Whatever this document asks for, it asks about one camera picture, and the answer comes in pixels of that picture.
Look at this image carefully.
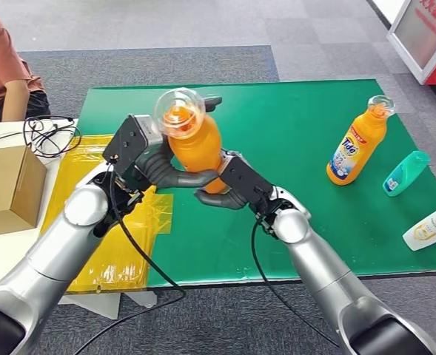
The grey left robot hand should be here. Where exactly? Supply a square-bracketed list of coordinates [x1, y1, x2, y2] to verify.
[134, 95, 225, 192]

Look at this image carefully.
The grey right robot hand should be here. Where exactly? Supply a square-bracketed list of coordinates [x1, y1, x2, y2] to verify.
[194, 149, 249, 211]

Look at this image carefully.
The orange bottle with clear cap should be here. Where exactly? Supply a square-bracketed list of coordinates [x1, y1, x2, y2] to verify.
[154, 87, 229, 195]

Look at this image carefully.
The orange Tide detergent bottle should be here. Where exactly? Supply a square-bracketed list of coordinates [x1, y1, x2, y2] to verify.
[325, 94, 396, 187]

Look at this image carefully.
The teal plastic bottle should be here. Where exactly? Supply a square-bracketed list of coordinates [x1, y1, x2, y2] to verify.
[382, 149, 432, 198]

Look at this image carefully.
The white shampoo bottle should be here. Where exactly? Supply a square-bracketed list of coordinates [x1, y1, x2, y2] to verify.
[402, 200, 436, 253]

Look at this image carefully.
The green table mat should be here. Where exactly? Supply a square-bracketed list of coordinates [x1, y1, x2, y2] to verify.
[77, 78, 436, 289]

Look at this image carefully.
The white table foot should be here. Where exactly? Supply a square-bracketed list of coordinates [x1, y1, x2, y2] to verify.
[56, 291, 159, 322]

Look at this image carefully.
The brown cardboard box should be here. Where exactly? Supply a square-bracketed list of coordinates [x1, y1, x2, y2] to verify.
[0, 144, 48, 239]

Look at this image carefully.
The person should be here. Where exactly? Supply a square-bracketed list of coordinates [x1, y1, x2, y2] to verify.
[0, 1, 51, 124]

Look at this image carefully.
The white and red cabinet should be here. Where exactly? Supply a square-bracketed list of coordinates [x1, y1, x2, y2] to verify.
[385, 0, 436, 87]

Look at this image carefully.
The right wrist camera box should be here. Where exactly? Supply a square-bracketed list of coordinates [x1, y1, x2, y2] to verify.
[220, 155, 275, 215]

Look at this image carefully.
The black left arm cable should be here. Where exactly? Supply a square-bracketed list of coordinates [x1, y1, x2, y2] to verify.
[72, 170, 188, 355]

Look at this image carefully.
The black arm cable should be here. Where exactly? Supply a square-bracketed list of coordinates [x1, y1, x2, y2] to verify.
[250, 217, 341, 351]
[72, 170, 188, 355]

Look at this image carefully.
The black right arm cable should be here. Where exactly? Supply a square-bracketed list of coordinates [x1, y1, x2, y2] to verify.
[250, 217, 341, 351]

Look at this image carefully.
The coiled black cable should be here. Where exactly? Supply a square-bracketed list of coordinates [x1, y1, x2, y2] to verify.
[0, 114, 83, 160]

